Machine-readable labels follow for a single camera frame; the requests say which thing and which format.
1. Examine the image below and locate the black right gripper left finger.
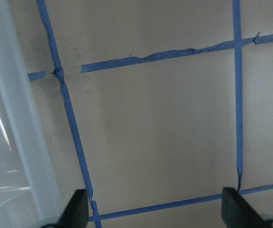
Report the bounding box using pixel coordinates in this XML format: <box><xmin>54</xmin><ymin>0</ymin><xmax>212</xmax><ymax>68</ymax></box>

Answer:
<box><xmin>56</xmin><ymin>189</ymin><xmax>89</xmax><ymax>228</ymax></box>

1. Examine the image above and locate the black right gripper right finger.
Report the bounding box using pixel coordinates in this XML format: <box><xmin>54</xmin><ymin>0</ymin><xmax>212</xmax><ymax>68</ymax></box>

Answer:
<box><xmin>221</xmin><ymin>187</ymin><xmax>273</xmax><ymax>228</ymax></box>

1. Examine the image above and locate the clear plastic box lid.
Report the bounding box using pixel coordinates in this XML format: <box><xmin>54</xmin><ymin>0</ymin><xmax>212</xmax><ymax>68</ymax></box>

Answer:
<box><xmin>0</xmin><ymin>0</ymin><xmax>63</xmax><ymax>228</ymax></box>

